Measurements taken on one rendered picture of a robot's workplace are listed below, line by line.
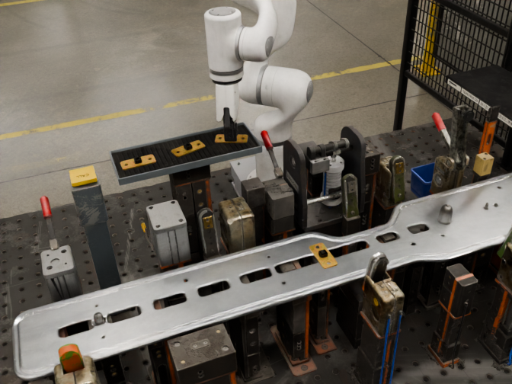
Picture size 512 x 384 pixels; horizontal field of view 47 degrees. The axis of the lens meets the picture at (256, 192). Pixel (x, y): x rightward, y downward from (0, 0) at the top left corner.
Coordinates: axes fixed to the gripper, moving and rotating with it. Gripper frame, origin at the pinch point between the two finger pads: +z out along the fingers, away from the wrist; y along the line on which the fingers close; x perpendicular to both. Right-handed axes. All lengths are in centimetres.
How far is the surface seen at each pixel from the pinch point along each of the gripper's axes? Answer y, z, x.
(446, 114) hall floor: -222, 119, 113
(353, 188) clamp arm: 9.4, 11.0, 31.4
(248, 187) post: 12.6, 8.5, 5.1
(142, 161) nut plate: 11.1, 2.0, -21.0
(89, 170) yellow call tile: 14.9, 2.3, -33.5
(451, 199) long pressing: 4, 18, 58
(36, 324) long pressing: 50, 18, -38
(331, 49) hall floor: -331, 119, 41
